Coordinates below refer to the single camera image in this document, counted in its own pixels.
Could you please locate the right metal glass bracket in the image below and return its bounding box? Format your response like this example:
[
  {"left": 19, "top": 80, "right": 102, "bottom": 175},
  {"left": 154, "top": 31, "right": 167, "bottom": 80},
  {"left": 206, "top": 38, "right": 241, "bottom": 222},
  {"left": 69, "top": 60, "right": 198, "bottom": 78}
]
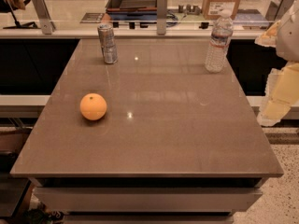
[{"left": 265, "top": 0, "right": 295, "bottom": 21}]

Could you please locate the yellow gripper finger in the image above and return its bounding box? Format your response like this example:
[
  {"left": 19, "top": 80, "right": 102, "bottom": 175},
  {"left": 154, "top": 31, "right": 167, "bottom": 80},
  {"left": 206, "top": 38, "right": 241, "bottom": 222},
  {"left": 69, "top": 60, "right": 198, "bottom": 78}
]
[
  {"left": 257, "top": 63, "right": 299, "bottom": 127},
  {"left": 255, "top": 21, "right": 280, "bottom": 48}
]

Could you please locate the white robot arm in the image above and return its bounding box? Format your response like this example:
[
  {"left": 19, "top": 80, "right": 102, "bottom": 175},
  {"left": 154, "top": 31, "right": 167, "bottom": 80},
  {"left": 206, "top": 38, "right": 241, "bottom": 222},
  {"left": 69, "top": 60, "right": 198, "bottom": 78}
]
[{"left": 255, "top": 1, "right": 299, "bottom": 127}]

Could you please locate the orange fruit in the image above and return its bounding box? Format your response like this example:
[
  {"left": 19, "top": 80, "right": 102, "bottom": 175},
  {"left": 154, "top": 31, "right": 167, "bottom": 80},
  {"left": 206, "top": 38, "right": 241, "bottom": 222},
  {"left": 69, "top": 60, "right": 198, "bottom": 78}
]
[{"left": 79, "top": 93, "right": 107, "bottom": 120}]

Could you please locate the left metal glass bracket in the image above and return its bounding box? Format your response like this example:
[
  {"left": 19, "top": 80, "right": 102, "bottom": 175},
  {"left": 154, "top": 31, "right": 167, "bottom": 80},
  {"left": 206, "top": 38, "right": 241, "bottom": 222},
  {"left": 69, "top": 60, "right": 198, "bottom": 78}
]
[{"left": 32, "top": 0, "right": 56, "bottom": 35}]

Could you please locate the clear plastic water bottle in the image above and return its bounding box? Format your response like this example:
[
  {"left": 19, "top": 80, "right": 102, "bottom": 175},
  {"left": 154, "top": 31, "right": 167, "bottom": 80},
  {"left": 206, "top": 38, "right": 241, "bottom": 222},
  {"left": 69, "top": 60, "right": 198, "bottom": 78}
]
[{"left": 205, "top": 9, "right": 234, "bottom": 73}]

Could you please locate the metal glass bracket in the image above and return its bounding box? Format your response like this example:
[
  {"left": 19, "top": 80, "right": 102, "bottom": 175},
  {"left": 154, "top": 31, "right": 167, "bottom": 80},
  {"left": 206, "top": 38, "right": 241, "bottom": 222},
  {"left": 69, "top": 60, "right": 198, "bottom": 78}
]
[
  {"left": 32, "top": 0, "right": 56, "bottom": 35},
  {"left": 157, "top": 0, "right": 167, "bottom": 35},
  {"left": 265, "top": 0, "right": 295, "bottom": 21}
]

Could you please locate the middle metal glass bracket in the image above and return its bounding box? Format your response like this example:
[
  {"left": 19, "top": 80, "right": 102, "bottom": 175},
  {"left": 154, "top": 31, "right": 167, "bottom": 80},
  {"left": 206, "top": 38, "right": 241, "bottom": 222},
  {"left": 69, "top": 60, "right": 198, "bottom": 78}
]
[{"left": 157, "top": 0, "right": 167, "bottom": 35}]

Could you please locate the silver drink can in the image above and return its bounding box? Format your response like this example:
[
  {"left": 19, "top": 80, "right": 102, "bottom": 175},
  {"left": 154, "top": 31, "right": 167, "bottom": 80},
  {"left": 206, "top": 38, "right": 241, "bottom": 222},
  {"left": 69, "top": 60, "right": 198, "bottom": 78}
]
[{"left": 97, "top": 23, "right": 118, "bottom": 64}]

